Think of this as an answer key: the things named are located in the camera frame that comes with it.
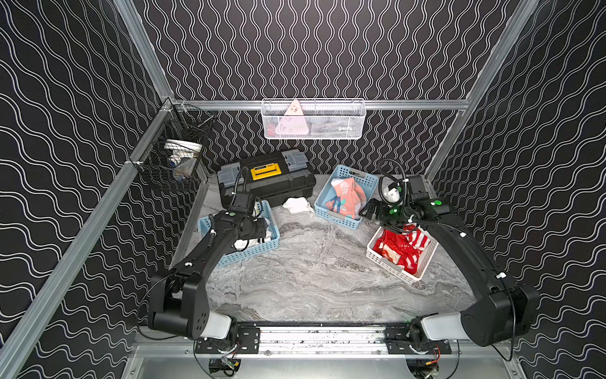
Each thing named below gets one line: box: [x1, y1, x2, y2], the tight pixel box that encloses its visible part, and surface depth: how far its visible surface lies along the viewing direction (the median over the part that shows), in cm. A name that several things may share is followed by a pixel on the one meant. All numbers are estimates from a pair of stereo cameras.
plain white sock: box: [282, 196, 315, 214], surface depth 109 cm
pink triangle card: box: [275, 99, 310, 136], surface depth 92 cm
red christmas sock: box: [372, 228, 423, 275], surface depth 90 cm
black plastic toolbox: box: [216, 148, 317, 207], surface depth 102 cm
